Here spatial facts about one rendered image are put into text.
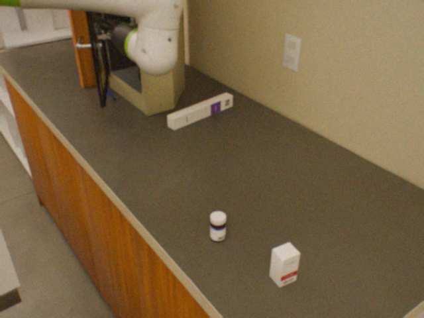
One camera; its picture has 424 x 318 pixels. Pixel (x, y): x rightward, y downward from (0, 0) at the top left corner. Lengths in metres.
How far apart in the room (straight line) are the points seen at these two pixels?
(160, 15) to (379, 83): 0.65
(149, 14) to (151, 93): 0.52
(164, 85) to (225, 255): 0.76
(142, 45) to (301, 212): 0.58
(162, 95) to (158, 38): 0.52
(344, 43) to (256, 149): 0.41
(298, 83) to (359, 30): 0.30
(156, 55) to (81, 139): 0.50
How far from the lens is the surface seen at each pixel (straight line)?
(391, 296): 1.00
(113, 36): 1.27
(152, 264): 1.22
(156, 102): 1.57
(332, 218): 1.14
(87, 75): 1.84
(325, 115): 1.49
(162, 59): 1.09
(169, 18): 1.08
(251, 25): 1.68
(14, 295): 1.02
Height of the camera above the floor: 1.65
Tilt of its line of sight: 34 degrees down
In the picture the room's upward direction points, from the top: straight up
